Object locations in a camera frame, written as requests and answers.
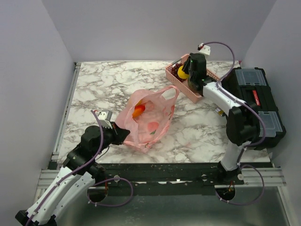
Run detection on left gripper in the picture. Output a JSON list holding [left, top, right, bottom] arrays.
[[93, 121, 131, 156]]

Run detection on yellow fake lemon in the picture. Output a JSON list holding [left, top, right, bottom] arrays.
[[177, 66, 189, 80]]

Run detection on dark red fake grapes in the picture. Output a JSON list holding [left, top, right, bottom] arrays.
[[171, 63, 182, 76]]

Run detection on pink plastic bag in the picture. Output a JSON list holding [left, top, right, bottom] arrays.
[[115, 85, 180, 153]]

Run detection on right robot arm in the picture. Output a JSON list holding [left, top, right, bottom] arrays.
[[183, 53, 260, 185]]

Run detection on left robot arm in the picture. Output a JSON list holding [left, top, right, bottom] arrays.
[[15, 122, 130, 226]]

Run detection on orange fake pepper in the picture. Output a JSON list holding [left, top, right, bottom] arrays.
[[132, 100, 145, 118]]

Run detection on pink perforated plastic basket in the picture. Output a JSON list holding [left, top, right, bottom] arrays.
[[166, 54, 220, 103]]

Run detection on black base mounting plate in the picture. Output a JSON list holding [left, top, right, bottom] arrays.
[[97, 163, 244, 196]]

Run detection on small yellow black object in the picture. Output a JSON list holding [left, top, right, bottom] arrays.
[[215, 107, 226, 117]]

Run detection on black plastic toolbox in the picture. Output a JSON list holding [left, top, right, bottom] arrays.
[[222, 67, 286, 150]]

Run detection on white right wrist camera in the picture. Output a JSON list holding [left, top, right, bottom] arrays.
[[198, 43, 211, 56]]

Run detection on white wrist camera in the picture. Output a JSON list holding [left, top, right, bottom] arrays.
[[198, 43, 211, 56], [94, 110, 112, 129]]

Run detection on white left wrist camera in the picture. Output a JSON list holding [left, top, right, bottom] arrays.
[[94, 110, 112, 129]]

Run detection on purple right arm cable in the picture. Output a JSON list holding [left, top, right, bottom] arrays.
[[199, 41, 268, 205]]

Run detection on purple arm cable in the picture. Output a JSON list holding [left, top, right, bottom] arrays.
[[24, 110, 134, 226], [199, 41, 268, 205]]

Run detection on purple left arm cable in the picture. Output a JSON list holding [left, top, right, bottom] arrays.
[[24, 110, 134, 226]]

